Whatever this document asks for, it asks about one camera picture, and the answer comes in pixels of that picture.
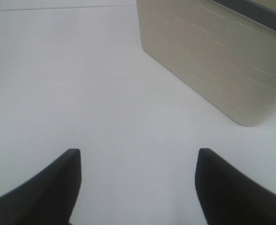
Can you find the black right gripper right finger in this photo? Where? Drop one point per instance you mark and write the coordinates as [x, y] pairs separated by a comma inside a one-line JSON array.
[[228, 197]]

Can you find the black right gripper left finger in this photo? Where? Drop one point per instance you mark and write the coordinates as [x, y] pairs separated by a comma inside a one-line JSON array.
[[48, 198]]

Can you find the beige fabric bin grey rim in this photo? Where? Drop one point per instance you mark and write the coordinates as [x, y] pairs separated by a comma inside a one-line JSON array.
[[223, 49]]

